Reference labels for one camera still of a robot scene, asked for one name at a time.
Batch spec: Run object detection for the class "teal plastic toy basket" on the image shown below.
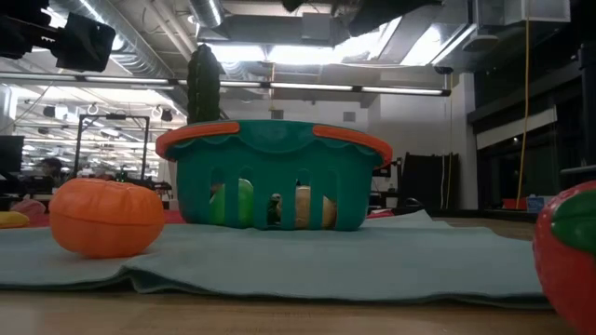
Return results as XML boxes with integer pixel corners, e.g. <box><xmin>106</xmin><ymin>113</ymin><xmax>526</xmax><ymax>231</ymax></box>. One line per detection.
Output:
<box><xmin>165</xmin><ymin>119</ymin><xmax>386</xmax><ymax>233</ymax></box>

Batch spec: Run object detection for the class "green cactus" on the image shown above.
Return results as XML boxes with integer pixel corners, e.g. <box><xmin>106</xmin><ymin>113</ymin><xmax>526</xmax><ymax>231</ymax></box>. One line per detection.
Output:
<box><xmin>186</xmin><ymin>43</ymin><xmax>223</xmax><ymax>126</ymax></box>

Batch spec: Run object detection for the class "person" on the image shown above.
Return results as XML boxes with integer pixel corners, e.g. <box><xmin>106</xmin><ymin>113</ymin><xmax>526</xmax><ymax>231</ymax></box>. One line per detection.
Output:
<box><xmin>27</xmin><ymin>156</ymin><xmax>64</xmax><ymax>194</ymax></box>

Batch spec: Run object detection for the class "white ceiling duct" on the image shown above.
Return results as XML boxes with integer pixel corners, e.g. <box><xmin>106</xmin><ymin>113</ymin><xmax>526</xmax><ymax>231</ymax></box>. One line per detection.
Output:
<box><xmin>460</xmin><ymin>0</ymin><xmax>572</xmax><ymax>53</ymax></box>

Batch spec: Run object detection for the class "green toy pear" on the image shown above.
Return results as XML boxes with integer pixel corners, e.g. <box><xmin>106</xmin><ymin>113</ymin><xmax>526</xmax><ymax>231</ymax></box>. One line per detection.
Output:
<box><xmin>209</xmin><ymin>178</ymin><xmax>256</xmax><ymax>228</ymax></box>

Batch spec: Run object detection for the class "long ceiling light strip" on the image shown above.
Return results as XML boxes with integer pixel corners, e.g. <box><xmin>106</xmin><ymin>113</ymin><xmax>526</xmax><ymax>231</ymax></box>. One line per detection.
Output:
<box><xmin>0</xmin><ymin>72</ymin><xmax>452</xmax><ymax>98</ymax></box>

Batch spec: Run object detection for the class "black aluminium table frame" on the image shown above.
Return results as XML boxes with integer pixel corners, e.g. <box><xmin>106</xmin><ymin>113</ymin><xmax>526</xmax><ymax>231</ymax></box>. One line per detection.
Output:
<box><xmin>430</xmin><ymin>208</ymin><xmax>541</xmax><ymax>224</ymax></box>

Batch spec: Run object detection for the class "large red toy strawberry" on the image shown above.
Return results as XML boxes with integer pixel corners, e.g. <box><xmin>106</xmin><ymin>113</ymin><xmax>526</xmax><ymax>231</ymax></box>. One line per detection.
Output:
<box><xmin>533</xmin><ymin>181</ymin><xmax>596</xmax><ymax>335</ymax></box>

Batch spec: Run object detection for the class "brown toy potato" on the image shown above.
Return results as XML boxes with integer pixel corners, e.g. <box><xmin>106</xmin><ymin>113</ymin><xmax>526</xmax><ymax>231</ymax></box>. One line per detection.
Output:
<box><xmin>278</xmin><ymin>184</ymin><xmax>338</xmax><ymax>230</ymax></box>

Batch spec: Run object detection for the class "grey ceiling vent box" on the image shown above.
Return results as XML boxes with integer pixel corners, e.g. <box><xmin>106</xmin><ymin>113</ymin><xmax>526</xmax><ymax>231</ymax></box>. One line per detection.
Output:
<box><xmin>301</xmin><ymin>12</ymin><xmax>334</xmax><ymax>41</ymax></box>

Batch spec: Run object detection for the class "black metal frame stand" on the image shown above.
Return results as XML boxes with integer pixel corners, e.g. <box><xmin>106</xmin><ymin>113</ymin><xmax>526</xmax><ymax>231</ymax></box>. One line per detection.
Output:
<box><xmin>73</xmin><ymin>114</ymin><xmax>151</xmax><ymax>181</ymax></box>

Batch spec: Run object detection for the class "yellow hanging cable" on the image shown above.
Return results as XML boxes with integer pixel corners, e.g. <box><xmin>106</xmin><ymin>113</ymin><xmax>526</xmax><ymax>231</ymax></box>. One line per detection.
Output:
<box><xmin>515</xmin><ymin>18</ymin><xmax>532</xmax><ymax>210</ymax></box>

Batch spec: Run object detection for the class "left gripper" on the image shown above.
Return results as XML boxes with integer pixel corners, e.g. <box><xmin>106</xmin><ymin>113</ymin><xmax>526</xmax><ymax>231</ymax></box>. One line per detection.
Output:
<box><xmin>0</xmin><ymin>8</ymin><xmax>60</xmax><ymax>60</ymax></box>

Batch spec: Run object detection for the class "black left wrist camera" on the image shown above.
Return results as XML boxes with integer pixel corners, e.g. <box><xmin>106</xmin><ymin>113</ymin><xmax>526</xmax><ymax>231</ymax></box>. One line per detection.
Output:
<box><xmin>55</xmin><ymin>12</ymin><xmax>116</xmax><ymax>74</ymax></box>

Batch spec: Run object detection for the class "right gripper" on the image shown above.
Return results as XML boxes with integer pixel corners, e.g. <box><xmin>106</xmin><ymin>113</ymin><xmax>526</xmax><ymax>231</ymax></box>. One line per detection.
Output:
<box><xmin>281</xmin><ymin>0</ymin><xmax>443</xmax><ymax>37</ymax></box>

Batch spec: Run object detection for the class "silver round ceiling duct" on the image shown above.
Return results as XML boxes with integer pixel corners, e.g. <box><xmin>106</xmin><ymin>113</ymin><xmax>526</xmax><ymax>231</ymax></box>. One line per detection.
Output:
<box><xmin>48</xmin><ymin>0</ymin><xmax>192</xmax><ymax>115</ymax></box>
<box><xmin>188</xmin><ymin>0</ymin><xmax>225</xmax><ymax>29</ymax></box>

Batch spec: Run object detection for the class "blue and white box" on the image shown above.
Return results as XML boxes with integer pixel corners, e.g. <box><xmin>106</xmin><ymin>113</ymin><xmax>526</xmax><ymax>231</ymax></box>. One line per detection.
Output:
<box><xmin>525</xmin><ymin>194</ymin><xmax>558</xmax><ymax>214</ymax></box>

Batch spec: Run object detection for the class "pink toy fruit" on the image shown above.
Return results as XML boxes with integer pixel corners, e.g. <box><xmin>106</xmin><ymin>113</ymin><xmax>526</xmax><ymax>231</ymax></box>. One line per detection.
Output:
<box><xmin>9</xmin><ymin>198</ymin><xmax>50</xmax><ymax>218</ymax></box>

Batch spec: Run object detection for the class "black monitor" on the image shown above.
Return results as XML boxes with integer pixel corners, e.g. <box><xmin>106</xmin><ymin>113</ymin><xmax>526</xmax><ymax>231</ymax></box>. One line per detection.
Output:
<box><xmin>0</xmin><ymin>134</ymin><xmax>25</xmax><ymax>173</ymax></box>

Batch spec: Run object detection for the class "light teal cloth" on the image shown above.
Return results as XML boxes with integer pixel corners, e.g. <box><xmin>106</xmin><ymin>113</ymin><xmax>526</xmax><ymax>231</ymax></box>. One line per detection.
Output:
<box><xmin>0</xmin><ymin>208</ymin><xmax>550</xmax><ymax>309</ymax></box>

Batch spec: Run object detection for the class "orange toy fruit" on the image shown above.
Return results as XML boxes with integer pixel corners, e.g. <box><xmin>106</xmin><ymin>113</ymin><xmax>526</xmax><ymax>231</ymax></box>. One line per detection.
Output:
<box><xmin>48</xmin><ymin>178</ymin><xmax>166</xmax><ymax>260</ymax></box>

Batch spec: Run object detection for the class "red plastic bin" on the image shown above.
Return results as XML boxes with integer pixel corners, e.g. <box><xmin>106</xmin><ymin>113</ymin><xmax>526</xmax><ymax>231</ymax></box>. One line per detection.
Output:
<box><xmin>501</xmin><ymin>196</ymin><xmax>528</xmax><ymax>211</ymax></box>

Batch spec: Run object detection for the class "yellow toy banana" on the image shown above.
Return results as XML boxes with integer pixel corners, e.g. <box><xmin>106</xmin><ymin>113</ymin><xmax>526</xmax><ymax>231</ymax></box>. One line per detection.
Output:
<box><xmin>0</xmin><ymin>210</ymin><xmax>31</xmax><ymax>230</ymax></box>

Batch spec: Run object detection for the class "orange basket handle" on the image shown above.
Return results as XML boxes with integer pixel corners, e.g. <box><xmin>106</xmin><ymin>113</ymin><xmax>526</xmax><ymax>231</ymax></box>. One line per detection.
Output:
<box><xmin>312</xmin><ymin>124</ymin><xmax>394</xmax><ymax>169</ymax></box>
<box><xmin>156</xmin><ymin>120</ymin><xmax>242</xmax><ymax>160</ymax></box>

